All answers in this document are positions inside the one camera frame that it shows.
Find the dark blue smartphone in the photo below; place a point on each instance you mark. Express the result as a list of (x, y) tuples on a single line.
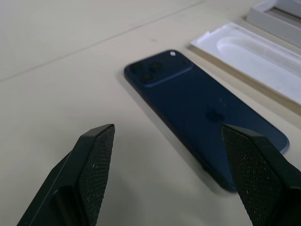
[(188, 99)]

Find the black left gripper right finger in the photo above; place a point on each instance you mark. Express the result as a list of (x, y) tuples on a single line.
[(258, 179)]

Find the white phone box base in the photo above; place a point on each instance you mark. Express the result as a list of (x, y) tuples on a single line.
[(258, 66)]

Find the dark blue phone box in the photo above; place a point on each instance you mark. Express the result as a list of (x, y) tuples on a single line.
[(261, 16)]

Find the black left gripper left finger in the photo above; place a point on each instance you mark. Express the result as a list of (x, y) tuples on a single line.
[(94, 179)]

